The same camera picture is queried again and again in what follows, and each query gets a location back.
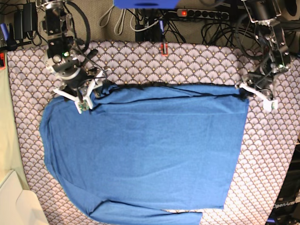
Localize blue long-sleeve T-shirt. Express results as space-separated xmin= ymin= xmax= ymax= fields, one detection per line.
xmin=40 ymin=85 xmax=249 ymax=225

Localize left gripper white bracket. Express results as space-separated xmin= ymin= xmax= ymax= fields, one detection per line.
xmin=235 ymin=71 xmax=278 ymax=111

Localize blue handled clamp left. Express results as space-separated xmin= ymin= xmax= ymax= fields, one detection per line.
xmin=0 ymin=23 xmax=17 ymax=52

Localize white power strip red switch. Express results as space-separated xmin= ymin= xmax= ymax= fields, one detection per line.
xmin=175 ymin=9 xmax=229 ymax=20

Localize black OpenArm base box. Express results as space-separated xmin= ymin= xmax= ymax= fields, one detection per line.
xmin=266 ymin=140 xmax=300 ymax=225

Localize black power supply left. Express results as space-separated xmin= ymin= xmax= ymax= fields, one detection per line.
xmin=14 ymin=2 xmax=38 ymax=41

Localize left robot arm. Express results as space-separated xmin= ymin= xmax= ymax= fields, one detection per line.
xmin=234 ymin=0 xmax=291 ymax=112

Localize white plastic bin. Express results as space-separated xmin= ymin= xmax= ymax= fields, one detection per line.
xmin=0 ymin=170 xmax=49 ymax=225

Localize blue box top edge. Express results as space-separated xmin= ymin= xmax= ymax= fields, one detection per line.
xmin=113 ymin=0 xmax=179 ymax=9

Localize red black table clamp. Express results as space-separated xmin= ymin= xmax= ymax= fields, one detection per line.
xmin=160 ymin=42 xmax=168 ymax=56

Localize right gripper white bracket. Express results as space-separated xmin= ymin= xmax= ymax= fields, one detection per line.
xmin=53 ymin=67 xmax=108 ymax=114

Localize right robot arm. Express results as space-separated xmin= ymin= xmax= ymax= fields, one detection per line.
xmin=36 ymin=0 xmax=106 ymax=113

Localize fan-patterned tablecloth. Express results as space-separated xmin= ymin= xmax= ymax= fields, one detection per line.
xmin=7 ymin=41 xmax=300 ymax=225

